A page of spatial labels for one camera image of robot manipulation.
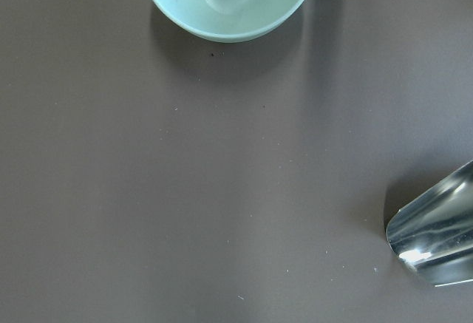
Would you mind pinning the metal scoop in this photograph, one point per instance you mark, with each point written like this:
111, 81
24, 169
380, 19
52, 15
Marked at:
432, 235

